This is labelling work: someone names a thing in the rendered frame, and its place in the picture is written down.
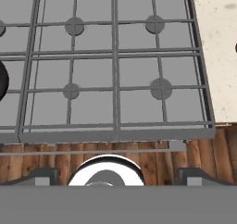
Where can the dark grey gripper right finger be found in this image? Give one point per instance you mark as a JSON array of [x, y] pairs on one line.
[[193, 176]]

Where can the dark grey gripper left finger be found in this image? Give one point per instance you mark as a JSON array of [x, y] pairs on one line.
[[43, 176]]

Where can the black pan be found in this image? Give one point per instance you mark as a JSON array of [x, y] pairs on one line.
[[2, 81]]

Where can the grey gas hob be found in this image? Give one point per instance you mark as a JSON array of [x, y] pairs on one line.
[[114, 64]]

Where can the small dark object on worktop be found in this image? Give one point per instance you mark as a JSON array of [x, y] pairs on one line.
[[235, 47]]

